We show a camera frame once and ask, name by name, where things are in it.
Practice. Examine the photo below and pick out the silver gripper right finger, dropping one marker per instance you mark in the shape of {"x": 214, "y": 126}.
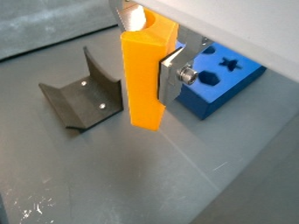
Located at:
{"x": 177, "y": 70}

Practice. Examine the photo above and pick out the yellow arch block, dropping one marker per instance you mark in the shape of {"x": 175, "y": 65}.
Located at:
{"x": 145, "y": 48}

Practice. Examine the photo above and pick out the blue foam shape board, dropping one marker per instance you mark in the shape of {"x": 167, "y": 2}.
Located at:
{"x": 226, "y": 72}

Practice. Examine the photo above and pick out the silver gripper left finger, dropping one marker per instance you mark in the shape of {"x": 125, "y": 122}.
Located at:
{"x": 130, "y": 15}

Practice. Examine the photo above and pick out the black curved bracket stand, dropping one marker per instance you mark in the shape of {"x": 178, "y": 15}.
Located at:
{"x": 90, "y": 100}

